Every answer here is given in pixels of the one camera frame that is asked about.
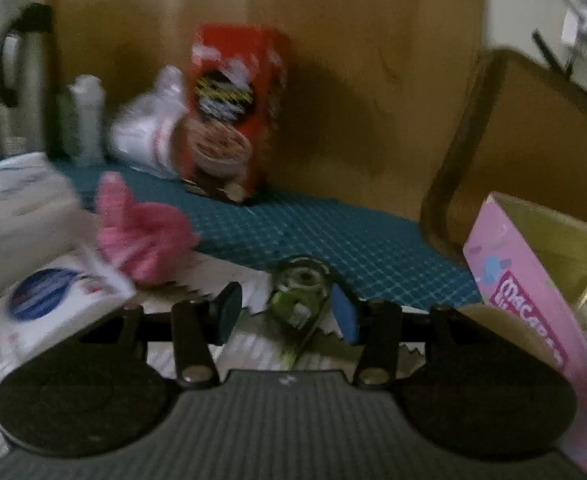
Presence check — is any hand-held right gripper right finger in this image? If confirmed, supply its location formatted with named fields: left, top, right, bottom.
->
left=331, top=282, right=464, bottom=388

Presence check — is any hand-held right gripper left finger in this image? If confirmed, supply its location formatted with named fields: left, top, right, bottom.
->
left=116, top=281, right=244, bottom=391

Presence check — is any green correction tape dispenser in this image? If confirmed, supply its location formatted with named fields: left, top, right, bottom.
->
left=266, top=254, right=360, bottom=367

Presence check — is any pink knitted cloth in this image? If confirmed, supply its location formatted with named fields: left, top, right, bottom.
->
left=94, top=171, right=200, bottom=289

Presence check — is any white wet wipe packet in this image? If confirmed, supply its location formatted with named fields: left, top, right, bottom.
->
left=0, top=251, right=138, bottom=362

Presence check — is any pink tin box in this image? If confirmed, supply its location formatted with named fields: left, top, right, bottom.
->
left=462, top=191, right=587, bottom=479

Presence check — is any teal gridded mat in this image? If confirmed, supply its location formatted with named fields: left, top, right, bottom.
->
left=0, top=156, right=485, bottom=312

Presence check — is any plastic bag with cup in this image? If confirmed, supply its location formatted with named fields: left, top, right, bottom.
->
left=107, top=65, right=190, bottom=179

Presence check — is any red snack box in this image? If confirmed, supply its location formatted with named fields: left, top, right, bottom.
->
left=180, top=23, right=290, bottom=207

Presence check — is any large white tissue pack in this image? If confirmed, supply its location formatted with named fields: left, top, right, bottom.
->
left=0, top=151, right=85, bottom=311

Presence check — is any white squeeze tube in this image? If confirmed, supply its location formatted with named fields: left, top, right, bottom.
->
left=66, top=74, right=107, bottom=167

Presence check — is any brown chair back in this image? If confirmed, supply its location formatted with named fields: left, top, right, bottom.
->
left=419, top=46, right=587, bottom=267

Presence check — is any black tape strip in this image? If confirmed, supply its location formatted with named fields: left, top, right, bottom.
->
left=531, top=30, right=574, bottom=78

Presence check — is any brown paper wall sheet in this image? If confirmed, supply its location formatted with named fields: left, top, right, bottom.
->
left=43, top=0, right=490, bottom=223

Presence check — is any steel thermos flask black handle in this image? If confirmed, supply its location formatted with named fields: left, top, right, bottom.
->
left=0, top=2, right=57, bottom=157

